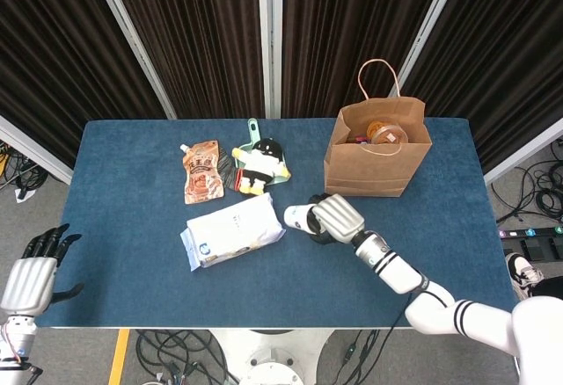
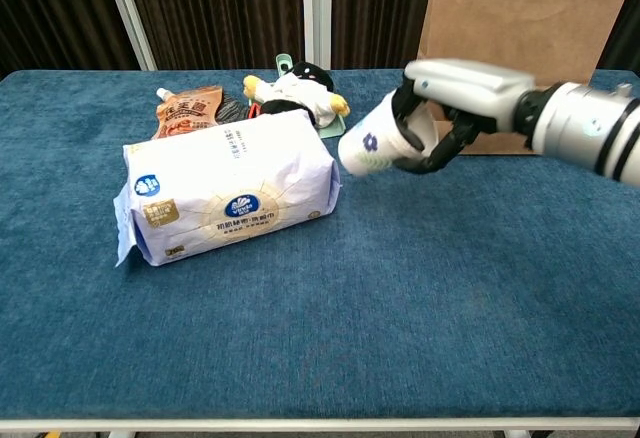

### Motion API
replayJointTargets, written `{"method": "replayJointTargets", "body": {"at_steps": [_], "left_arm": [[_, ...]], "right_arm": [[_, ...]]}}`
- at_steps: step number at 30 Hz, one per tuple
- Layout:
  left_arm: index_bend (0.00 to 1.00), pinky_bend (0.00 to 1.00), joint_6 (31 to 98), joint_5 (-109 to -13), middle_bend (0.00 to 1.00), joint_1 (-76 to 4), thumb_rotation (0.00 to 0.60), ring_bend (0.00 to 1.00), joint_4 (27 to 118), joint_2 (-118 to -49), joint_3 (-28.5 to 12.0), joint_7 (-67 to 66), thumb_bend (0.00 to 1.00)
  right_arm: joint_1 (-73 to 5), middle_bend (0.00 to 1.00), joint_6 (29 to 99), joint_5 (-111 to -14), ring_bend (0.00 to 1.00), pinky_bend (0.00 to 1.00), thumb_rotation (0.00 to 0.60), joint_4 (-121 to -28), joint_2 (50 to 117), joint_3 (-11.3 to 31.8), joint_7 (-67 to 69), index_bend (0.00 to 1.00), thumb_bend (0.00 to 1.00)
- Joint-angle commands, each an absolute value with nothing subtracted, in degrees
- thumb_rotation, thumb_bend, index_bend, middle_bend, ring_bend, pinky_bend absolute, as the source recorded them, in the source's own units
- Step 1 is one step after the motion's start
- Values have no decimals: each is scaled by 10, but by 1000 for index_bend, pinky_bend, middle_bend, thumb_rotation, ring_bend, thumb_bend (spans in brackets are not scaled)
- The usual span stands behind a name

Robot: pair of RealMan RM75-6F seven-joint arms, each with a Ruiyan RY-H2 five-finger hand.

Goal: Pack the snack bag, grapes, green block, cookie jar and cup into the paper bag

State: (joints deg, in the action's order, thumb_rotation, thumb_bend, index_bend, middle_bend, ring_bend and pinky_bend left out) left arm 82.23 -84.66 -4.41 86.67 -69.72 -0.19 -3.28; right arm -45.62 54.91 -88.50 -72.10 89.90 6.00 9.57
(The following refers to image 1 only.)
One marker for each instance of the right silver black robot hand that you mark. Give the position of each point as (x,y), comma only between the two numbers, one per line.
(338,218)

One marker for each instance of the white frame post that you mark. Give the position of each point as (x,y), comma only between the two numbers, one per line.
(433,16)
(132,40)
(269,38)

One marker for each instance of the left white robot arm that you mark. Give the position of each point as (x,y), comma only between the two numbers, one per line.
(17,339)

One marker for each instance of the white frame rail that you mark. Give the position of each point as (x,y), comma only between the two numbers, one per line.
(519,156)
(35,147)

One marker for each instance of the mint green dustpan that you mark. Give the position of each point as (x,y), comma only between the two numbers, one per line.
(253,132)

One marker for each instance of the yellow floor tape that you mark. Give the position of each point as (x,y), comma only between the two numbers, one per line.
(119,358)

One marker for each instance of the white paper cup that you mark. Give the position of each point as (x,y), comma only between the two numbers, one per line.
(297,218)

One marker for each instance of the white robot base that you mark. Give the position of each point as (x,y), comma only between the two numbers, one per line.
(272,354)

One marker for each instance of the blue table mat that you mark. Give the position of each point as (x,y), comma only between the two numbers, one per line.
(132,292)

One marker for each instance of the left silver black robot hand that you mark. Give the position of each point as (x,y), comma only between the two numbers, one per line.
(26,284)

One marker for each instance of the white black sneaker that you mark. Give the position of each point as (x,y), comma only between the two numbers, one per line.
(521,270)

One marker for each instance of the black white plush doll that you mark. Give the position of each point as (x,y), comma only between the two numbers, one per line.
(264,163)

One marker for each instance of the brown spouted sauce pouch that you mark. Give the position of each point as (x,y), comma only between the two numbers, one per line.
(202,174)

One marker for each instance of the dark pleated curtain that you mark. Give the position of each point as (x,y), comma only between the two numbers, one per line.
(343,29)
(198,29)
(506,51)
(53,51)

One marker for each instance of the dark red grape bunch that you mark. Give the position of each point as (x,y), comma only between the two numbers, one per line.
(360,140)

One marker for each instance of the brown paper shopping bag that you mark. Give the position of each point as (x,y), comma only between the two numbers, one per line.
(374,174)

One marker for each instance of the white paper scrap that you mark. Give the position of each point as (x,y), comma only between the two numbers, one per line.
(25,196)

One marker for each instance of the white lavender tissue pack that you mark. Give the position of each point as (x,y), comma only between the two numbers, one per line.
(233,235)

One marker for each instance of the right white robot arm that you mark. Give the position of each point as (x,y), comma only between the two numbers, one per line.
(396,270)

